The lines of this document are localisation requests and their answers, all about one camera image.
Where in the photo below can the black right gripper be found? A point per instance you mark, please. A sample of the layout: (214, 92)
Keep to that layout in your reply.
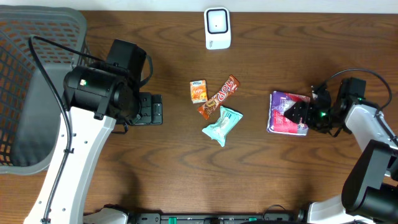
(300, 107)

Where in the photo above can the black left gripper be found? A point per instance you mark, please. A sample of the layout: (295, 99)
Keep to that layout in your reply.
(156, 109)

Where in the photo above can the purple snack packet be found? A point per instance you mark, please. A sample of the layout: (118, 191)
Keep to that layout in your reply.
(277, 123)

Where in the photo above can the small orange juice carton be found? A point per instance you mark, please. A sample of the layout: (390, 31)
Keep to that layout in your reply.
(198, 91)

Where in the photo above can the teal snack wrapper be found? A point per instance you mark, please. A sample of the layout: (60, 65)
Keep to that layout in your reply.
(226, 122)

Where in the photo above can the red chocolate bar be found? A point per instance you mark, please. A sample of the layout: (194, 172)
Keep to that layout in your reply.
(228, 88)

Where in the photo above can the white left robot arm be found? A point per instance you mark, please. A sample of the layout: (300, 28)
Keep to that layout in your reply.
(96, 98)

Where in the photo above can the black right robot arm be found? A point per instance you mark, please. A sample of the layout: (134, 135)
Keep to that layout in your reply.
(365, 197)

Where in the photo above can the white barcode scanner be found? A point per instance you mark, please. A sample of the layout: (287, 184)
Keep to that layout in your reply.
(217, 28)

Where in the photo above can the grey plastic basket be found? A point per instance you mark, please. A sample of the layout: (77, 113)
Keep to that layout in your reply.
(30, 116)

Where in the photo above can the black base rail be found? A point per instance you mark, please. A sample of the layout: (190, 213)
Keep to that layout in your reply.
(156, 218)

